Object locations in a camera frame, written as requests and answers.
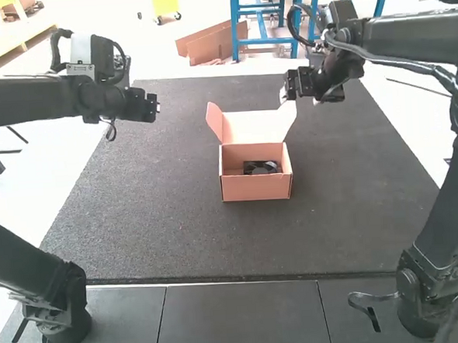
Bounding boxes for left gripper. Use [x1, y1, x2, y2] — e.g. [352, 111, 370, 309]
[124, 85, 161, 124]

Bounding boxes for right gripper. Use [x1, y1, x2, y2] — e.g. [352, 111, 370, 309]
[283, 64, 327, 102]

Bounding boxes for cardboard box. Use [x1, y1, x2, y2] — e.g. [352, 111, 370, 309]
[204, 96, 304, 205]

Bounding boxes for black square fan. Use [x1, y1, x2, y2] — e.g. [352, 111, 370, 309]
[242, 158, 279, 177]

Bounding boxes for flat cardboard sheets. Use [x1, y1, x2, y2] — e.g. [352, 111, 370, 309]
[173, 17, 251, 68]

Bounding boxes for black mat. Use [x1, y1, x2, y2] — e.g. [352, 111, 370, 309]
[29, 61, 446, 297]

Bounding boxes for yellow cart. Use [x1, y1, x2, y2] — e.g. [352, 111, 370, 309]
[151, 0, 183, 26]

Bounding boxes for wooden pallet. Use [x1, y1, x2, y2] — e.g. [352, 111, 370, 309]
[0, 0, 61, 74]

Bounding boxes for dark base panel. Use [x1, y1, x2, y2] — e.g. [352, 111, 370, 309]
[0, 282, 171, 343]
[150, 275, 335, 343]
[316, 272, 458, 343]

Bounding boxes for black cable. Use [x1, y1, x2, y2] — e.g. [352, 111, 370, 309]
[285, 2, 317, 49]
[104, 119, 119, 144]

